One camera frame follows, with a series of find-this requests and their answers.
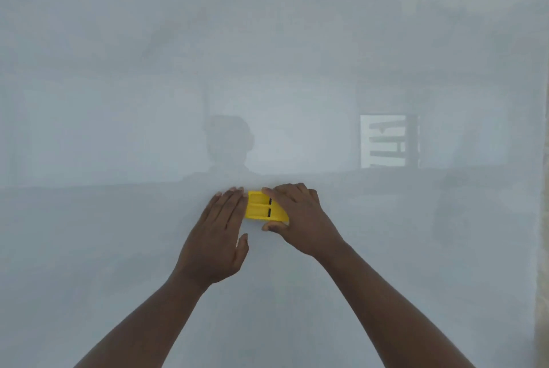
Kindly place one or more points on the person's left hand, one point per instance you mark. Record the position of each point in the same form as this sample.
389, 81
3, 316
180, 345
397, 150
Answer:
212, 247

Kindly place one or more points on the person's right hand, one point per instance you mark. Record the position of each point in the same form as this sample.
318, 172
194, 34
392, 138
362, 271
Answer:
306, 224

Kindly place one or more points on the person's right thumb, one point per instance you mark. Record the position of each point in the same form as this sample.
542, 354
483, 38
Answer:
274, 227

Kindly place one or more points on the person's left thumb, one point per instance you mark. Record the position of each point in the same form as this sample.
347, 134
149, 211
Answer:
243, 247

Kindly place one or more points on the yellow plastic squeegee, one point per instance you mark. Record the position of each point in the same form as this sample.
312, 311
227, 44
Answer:
257, 209

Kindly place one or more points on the person's left forearm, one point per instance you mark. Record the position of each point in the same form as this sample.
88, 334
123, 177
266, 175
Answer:
141, 329

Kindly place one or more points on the person's right forearm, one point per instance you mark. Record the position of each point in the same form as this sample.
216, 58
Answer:
386, 312

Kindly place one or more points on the large white glossy sheet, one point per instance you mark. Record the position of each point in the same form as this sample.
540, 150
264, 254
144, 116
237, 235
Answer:
128, 80

